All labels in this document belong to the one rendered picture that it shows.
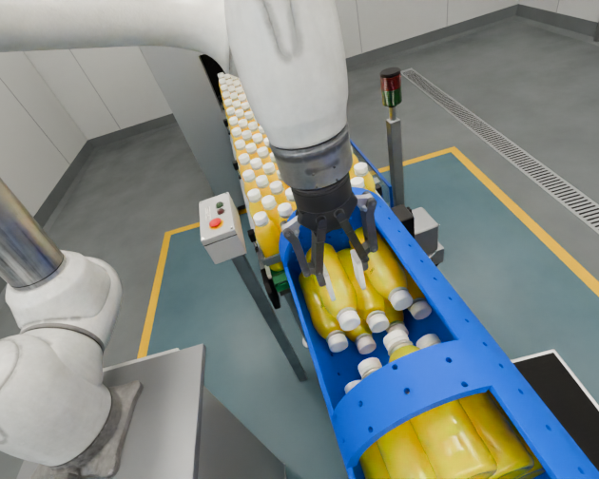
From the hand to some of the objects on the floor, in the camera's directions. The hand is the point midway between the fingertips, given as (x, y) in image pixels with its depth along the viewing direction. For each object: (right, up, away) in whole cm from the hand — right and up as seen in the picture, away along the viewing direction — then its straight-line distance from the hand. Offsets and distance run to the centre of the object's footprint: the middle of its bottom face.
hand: (342, 277), depth 56 cm
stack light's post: (+51, -31, +135) cm, 147 cm away
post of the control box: (-6, -64, +120) cm, 136 cm away
